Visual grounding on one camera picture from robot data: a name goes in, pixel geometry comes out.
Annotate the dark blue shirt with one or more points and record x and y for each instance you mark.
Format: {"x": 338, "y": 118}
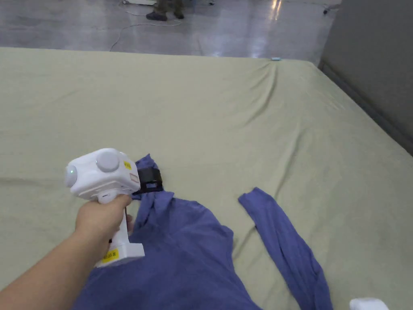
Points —
{"x": 180, "y": 258}

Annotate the person's left hand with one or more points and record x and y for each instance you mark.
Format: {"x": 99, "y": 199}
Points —
{"x": 96, "y": 219}

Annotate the bed with pale green sheet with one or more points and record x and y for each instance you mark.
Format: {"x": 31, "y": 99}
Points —
{"x": 200, "y": 122}

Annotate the grey padded headboard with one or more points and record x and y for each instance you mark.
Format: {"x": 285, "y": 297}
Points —
{"x": 374, "y": 58}

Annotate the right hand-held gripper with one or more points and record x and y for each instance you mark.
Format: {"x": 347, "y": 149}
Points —
{"x": 366, "y": 304}

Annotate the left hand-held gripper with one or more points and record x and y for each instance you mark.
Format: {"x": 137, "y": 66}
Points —
{"x": 96, "y": 180}

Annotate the person's left forearm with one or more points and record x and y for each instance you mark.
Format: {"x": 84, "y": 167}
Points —
{"x": 48, "y": 274}

